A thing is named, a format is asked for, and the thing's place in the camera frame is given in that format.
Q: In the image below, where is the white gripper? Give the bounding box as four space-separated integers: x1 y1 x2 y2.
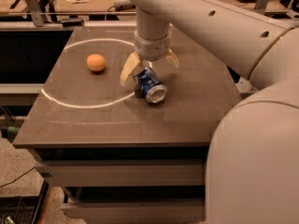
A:
120 33 179 86

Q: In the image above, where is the blue pepsi can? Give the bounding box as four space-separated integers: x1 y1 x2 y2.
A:
134 66 167 104

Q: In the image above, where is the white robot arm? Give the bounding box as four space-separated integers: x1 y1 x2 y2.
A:
130 0 299 224

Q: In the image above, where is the orange ball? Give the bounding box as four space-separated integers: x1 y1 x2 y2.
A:
87 54 106 72

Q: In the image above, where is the grey table with drawers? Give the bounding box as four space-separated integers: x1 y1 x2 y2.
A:
14 25 240 224

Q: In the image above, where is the black floor crate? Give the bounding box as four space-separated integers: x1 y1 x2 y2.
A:
0 182 49 224

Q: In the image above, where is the left metal bracket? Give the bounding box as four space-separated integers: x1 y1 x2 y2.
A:
24 0 45 27

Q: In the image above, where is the black floor cable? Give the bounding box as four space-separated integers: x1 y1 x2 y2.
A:
0 166 36 189

